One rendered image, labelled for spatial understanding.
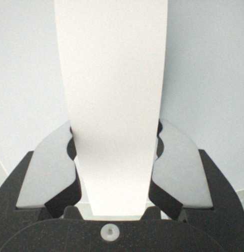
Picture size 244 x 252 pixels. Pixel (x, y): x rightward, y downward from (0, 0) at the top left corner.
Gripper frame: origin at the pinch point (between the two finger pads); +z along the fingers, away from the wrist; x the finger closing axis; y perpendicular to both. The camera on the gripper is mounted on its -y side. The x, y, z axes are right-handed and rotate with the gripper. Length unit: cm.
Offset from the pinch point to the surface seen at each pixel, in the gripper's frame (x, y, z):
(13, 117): -13.2, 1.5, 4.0
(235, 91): 13.7, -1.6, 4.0
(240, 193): 31.9, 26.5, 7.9
